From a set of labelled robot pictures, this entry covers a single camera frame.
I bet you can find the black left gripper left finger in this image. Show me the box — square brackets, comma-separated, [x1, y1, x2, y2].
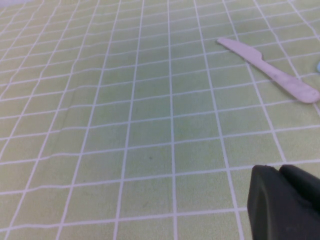
[246, 164, 320, 240]

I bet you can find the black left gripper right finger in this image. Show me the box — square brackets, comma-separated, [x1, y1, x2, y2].
[278, 164, 320, 215]

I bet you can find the pale pink plastic knife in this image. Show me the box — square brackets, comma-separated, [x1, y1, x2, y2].
[216, 37, 320, 104]

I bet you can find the green checked tablecloth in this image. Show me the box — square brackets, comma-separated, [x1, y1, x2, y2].
[0, 0, 320, 240]

